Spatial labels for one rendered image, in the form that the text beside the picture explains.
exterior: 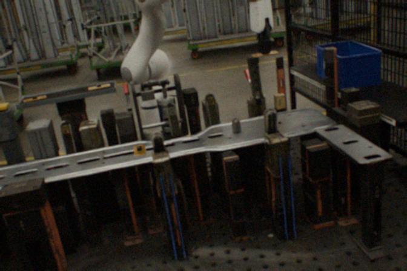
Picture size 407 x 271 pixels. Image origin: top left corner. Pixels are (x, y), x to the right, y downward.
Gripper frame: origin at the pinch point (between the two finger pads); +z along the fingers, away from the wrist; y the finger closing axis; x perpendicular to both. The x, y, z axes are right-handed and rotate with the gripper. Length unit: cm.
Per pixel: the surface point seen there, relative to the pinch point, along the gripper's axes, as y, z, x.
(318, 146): 20.8, 29.5, 8.1
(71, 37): -956, 81, -164
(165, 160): 22, 24, -39
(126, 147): -6, 28, -51
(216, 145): 8.5, 27.6, -21.5
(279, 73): -15.0, 13.6, 10.0
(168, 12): -956, 58, 74
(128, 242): 7, 57, -56
